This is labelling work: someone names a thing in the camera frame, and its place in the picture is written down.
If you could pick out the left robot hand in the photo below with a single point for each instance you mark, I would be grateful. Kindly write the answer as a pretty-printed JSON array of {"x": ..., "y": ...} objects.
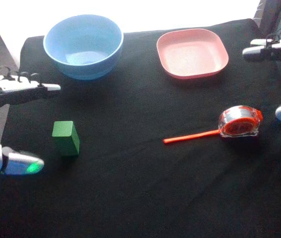
[{"x": 14, "y": 86}]

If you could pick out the black table cloth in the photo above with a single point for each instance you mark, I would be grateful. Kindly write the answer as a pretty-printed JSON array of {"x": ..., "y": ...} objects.
[{"x": 135, "y": 173}]

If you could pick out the orange clear tape measure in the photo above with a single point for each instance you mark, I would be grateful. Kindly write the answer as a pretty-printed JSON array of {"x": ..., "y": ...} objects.
[{"x": 239, "y": 122}]

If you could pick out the green block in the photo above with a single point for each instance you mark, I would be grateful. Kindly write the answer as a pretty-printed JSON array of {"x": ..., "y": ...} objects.
[{"x": 66, "y": 140}]

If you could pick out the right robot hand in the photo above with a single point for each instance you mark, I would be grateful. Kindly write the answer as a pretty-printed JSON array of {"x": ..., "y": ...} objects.
[{"x": 279, "y": 49}]

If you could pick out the blue bowl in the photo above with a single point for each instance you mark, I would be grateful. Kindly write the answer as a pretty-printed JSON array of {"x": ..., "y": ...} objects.
[{"x": 83, "y": 47}]

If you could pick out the pink square plate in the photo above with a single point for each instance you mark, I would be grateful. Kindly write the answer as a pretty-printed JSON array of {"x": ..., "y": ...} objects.
[{"x": 192, "y": 53}]

